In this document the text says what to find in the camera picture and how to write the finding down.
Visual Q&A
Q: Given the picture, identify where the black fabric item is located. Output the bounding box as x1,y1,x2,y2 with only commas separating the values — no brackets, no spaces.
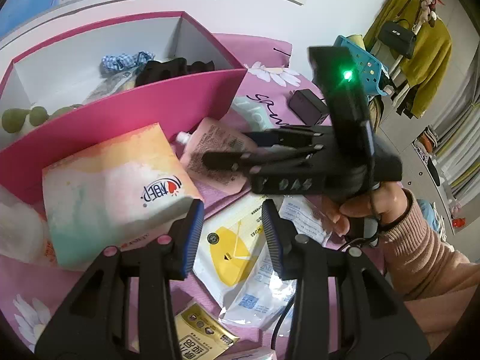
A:
135,58,215,87

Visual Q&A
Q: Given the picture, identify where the person's right hand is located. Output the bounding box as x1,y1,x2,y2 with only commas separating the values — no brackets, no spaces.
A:
320,182,411,236

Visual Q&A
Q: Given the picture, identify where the yellow white snack packet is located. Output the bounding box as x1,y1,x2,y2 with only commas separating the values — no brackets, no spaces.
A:
175,301,239,360

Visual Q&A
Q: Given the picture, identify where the clear plastic wrapped pack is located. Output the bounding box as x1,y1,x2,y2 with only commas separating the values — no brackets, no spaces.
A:
0,187,47,263

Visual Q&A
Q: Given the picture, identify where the blue plastic basket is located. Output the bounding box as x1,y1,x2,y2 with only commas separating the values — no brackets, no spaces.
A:
334,35,391,97

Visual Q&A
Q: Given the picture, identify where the black power adapter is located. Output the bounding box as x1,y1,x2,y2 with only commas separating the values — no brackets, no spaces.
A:
287,89,329,126

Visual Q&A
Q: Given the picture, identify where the black handbag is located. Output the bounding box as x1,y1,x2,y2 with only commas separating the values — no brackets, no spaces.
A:
377,19,416,59

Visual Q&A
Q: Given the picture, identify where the pastel tissue pack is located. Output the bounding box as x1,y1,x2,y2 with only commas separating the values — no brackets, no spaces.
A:
42,124,201,269

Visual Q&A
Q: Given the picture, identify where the mustard yellow hanging sweater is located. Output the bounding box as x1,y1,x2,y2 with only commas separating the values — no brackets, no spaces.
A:
364,0,452,119

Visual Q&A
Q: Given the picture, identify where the white blue printed sachet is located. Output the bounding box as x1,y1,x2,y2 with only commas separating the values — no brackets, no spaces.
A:
220,245,296,330

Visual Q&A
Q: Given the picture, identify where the blue gingham scrunchie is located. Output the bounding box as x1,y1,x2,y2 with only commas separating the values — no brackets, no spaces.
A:
100,51,155,75

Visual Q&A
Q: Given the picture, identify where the pink open storage box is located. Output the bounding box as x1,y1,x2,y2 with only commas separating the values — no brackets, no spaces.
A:
1,11,246,205

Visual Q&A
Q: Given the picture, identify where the green plush item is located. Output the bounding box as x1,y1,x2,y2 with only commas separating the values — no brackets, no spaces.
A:
1,104,82,135

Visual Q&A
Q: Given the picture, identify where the pink spouted refill pouch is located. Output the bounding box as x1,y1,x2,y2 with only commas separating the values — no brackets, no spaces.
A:
176,118,256,195

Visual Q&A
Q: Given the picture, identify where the pink sleeved right forearm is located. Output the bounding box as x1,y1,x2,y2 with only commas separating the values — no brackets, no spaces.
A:
379,189,479,350

